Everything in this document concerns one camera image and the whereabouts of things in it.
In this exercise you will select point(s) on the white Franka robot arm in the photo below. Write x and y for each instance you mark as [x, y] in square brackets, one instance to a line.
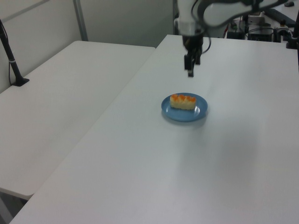
[187, 14]

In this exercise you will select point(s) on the black pole stand with base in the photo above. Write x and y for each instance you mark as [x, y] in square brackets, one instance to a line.
[11, 63]

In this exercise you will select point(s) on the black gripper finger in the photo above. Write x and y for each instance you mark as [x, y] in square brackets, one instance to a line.
[189, 66]
[198, 59]

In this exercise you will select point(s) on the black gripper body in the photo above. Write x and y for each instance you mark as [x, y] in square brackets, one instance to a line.
[192, 43]

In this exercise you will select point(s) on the bread with orange topping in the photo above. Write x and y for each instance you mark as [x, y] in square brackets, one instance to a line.
[182, 102]

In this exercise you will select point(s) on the white side table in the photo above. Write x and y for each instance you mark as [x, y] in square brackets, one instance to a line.
[58, 100]

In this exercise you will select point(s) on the blue round plate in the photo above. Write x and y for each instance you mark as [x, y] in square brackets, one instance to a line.
[184, 114]

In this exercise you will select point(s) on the electronics equipment in background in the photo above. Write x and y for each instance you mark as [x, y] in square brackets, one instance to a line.
[259, 30]

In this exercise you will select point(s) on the grey aluminium wall post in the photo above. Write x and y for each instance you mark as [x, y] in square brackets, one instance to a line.
[80, 21]

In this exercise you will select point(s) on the black clamp stand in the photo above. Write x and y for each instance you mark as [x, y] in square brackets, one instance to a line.
[294, 39]

